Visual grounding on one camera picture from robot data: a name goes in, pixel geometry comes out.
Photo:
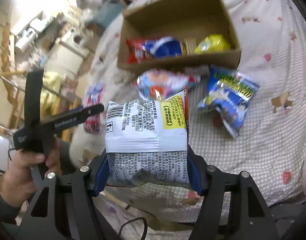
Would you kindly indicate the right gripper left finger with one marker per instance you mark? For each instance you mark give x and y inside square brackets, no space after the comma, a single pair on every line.
[63,208]

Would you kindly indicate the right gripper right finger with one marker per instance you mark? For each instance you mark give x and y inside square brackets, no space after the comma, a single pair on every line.
[232,206]

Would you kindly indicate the pink snack pouch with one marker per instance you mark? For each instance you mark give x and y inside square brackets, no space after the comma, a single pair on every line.
[94,107]

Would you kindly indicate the white red noodle snack bag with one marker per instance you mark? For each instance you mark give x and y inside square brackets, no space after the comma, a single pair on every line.
[146,141]

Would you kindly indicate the large red milk candy bag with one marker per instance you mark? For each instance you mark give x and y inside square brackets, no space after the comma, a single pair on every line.
[140,49]

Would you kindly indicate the blue white shrimp snack bag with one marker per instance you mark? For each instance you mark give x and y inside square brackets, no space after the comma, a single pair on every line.
[158,84]

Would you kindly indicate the blue Lonely God chips bag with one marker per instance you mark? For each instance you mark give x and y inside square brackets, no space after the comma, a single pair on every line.
[229,92]

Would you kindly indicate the yellow snack bag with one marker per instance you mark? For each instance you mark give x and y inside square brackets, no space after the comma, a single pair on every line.
[212,43]

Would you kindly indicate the blue white ribbon snack bag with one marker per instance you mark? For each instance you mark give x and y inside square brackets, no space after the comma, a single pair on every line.
[166,47]

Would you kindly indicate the person's left hand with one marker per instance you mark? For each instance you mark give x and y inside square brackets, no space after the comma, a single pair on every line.
[16,185]

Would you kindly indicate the checkered cartoon duvet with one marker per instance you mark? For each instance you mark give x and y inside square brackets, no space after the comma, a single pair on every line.
[272,141]

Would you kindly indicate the white washing machine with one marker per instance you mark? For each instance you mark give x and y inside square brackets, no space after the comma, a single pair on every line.
[73,41]

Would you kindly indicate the white water heater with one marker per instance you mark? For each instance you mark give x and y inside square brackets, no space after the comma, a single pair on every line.
[25,40]

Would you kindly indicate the teal cat perch box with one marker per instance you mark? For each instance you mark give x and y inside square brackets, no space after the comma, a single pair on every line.
[103,16]

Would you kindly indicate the brown cardboard box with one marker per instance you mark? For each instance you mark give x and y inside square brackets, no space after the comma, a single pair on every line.
[180,19]

